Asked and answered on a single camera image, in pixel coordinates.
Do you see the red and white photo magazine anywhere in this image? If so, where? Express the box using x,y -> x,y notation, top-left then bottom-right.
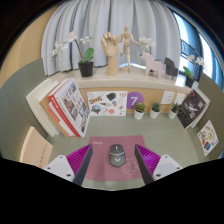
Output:
48,77 -> 91,138

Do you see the white orchid in black pot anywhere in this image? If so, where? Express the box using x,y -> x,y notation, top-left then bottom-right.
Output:
182,54 -> 206,89
50,30 -> 96,78

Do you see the black horse figurine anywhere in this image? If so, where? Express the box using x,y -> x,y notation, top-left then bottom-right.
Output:
163,56 -> 180,79

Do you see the small green partition panel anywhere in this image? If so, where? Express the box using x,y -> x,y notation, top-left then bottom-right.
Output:
196,71 -> 224,158

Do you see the white orchid flower stem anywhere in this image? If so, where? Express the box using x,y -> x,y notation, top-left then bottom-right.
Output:
138,36 -> 156,56

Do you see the succulent in white pot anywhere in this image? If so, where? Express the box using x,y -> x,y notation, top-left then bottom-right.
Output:
149,102 -> 162,120
167,102 -> 181,120
133,101 -> 147,121

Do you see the dark grey computer mouse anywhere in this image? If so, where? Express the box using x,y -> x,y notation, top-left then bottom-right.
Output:
108,143 -> 127,168

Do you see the wooden desk back ledge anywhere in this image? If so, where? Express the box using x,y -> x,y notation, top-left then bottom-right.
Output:
49,66 -> 201,114

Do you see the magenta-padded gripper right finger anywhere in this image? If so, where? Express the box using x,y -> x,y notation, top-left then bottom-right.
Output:
133,143 -> 183,186

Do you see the wooden hand model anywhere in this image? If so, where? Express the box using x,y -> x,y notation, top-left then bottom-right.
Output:
100,31 -> 120,77

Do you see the purple round number sign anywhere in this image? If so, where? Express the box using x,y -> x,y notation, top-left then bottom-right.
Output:
126,91 -> 145,110

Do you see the white sticker sheet poster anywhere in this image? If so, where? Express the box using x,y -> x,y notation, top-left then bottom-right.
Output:
86,90 -> 129,117

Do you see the pink horse figurine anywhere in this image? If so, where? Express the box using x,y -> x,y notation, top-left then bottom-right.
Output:
139,50 -> 164,80

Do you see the black cover book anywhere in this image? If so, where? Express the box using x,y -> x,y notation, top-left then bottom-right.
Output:
176,88 -> 208,129

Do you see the grey pleated curtain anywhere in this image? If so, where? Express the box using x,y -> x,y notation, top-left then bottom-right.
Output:
40,0 -> 183,77

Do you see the thick white book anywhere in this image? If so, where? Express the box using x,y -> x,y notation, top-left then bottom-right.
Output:
25,78 -> 63,137

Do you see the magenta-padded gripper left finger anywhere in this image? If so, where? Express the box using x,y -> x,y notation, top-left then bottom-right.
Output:
43,143 -> 94,187

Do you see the dusky pink mouse pad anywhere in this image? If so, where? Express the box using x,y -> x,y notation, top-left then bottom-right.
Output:
84,134 -> 148,183

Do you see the wooden jointed mannequin figure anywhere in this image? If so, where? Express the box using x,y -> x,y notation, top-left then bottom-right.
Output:
118,26 -> 141,73

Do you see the large green partition panel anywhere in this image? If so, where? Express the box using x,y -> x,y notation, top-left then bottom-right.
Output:
0,58 -> 48,158

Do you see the white wall socket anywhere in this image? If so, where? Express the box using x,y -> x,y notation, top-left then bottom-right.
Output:
174,92 -> 187,106
160,90 -> 176,105

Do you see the colourful sticker card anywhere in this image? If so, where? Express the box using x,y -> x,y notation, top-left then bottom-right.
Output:
197,119 -> 219,157

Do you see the brown cover book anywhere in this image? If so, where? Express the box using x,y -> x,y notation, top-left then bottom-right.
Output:
39,83 -> 73,138

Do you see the window with dark frame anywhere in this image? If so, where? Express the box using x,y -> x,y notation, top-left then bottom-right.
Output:
173,13 -> 224,91

